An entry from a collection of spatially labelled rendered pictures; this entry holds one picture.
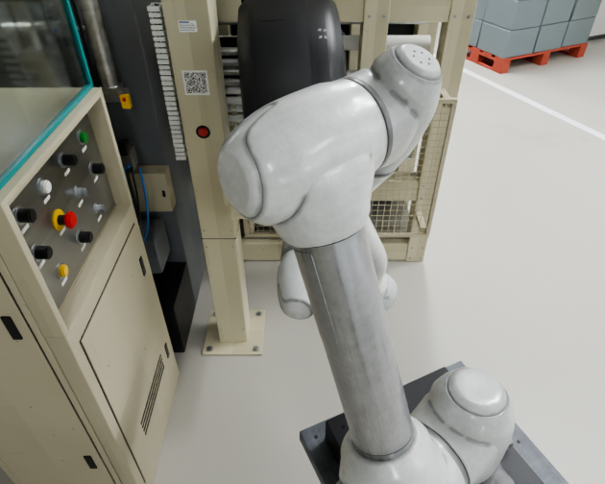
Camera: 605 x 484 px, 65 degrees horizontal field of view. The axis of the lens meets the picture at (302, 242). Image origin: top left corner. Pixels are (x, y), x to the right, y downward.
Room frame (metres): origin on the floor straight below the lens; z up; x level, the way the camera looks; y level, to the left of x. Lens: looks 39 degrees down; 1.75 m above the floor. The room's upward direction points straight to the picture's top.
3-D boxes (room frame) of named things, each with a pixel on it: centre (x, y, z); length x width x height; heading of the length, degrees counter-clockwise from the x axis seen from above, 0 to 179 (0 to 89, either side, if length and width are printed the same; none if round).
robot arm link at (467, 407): (0.49, -0.31, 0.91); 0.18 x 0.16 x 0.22; 130
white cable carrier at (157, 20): (1.45, 0.40, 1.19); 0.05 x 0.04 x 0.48; 0
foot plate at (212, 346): (1.48, 0.32, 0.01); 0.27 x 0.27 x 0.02; 0
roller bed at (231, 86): (1.88, 0.28, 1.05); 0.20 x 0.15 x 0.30; 90
